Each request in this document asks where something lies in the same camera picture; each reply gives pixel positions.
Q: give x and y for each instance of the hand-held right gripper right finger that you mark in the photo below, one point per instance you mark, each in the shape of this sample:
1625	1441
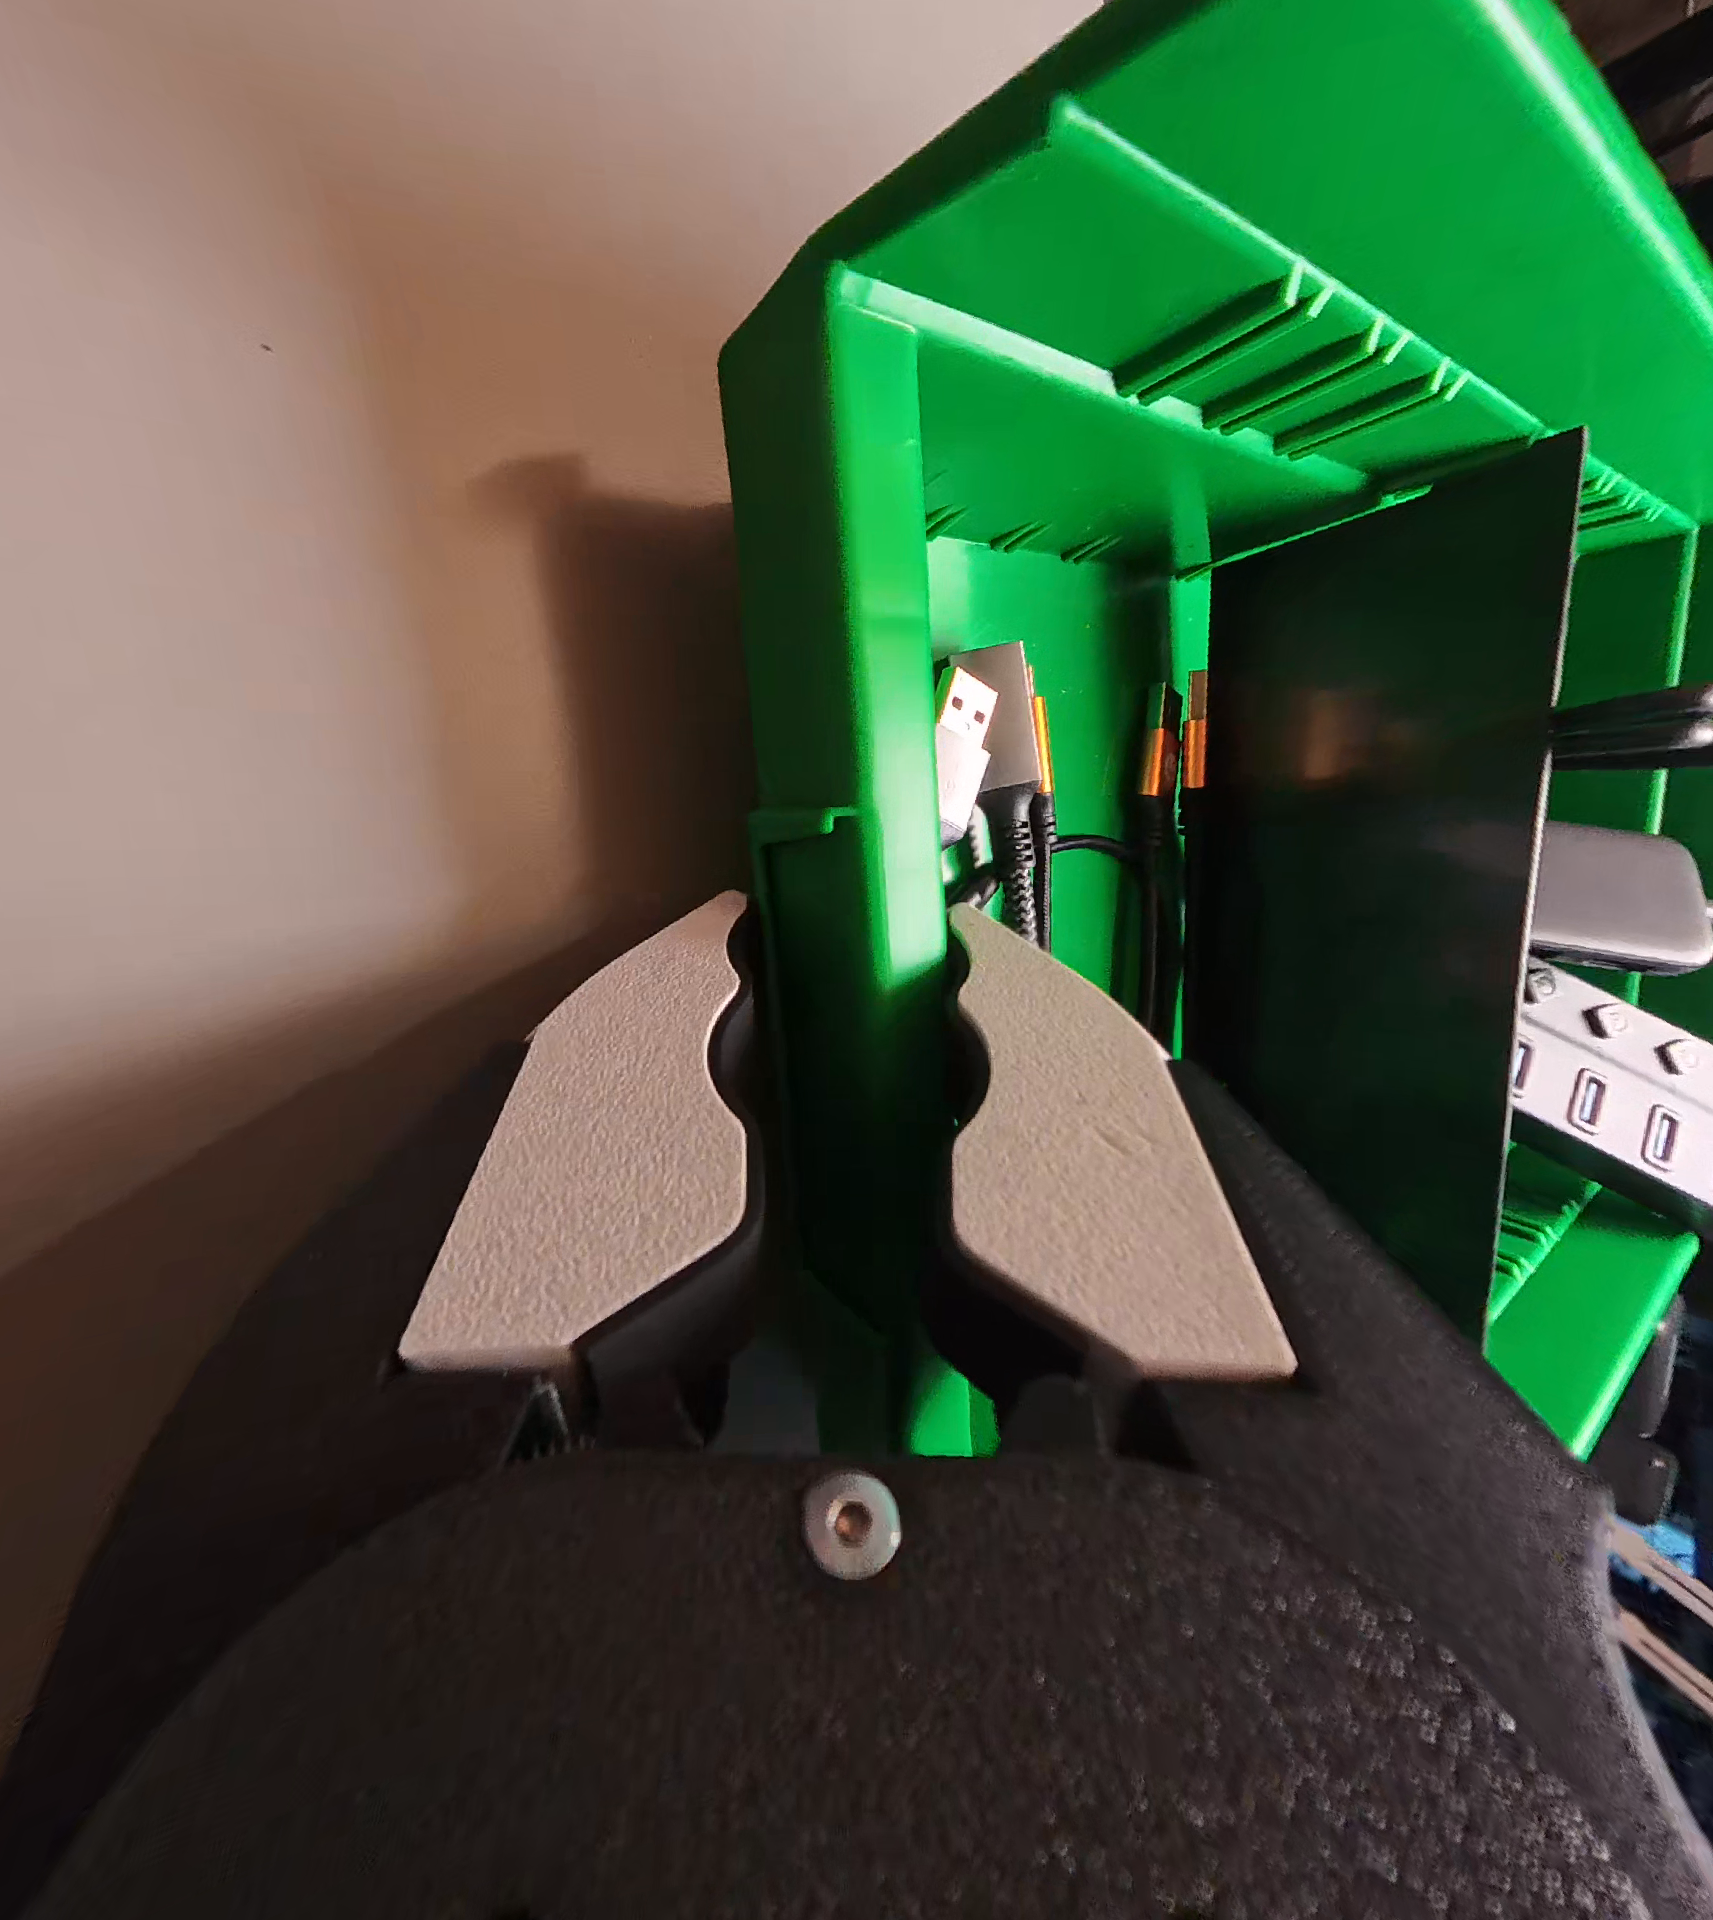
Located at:
1111	1184

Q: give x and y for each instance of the green plastic bin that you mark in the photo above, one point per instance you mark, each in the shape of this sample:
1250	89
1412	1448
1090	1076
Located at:
1321	150

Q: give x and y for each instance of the silver USB hub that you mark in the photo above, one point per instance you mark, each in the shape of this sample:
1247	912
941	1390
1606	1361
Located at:
1665	1140

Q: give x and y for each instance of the black bin divider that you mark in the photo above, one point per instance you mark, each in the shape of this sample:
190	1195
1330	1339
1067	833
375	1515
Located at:
1366	900

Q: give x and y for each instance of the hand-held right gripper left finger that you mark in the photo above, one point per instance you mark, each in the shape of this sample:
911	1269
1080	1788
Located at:
602	1171

